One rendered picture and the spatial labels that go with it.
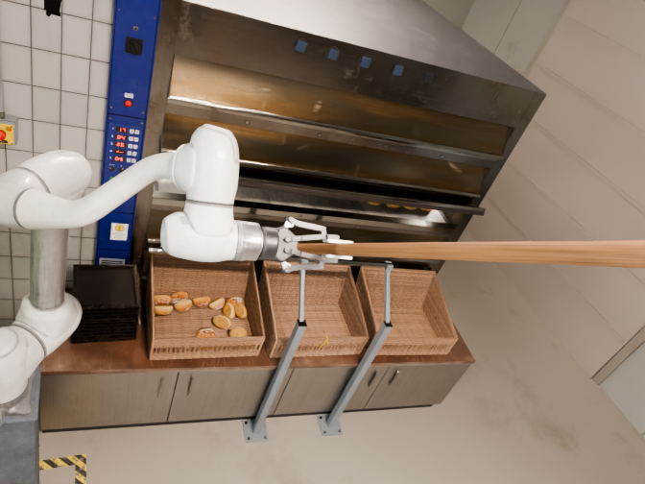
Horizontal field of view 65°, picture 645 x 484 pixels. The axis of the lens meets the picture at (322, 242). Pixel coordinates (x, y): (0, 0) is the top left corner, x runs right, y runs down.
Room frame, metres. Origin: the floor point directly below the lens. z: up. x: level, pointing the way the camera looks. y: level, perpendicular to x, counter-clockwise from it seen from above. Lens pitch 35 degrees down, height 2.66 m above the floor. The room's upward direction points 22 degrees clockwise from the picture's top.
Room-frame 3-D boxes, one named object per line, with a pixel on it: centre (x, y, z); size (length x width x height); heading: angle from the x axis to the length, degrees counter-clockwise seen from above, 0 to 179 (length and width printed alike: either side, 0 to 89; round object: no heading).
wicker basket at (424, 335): (2.45, -0.63, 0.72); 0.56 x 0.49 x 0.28; 119
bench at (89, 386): (2.07, 0.01, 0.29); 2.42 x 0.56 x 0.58; 119
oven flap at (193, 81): (2.37, 0.05, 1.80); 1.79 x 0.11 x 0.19; 119
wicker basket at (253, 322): (1.85, 0.44, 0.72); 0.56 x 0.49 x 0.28; 121
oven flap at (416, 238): (2.37, 0.05, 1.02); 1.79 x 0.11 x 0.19; 119
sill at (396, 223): (2.39, 0.07, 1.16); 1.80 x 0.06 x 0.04; 119
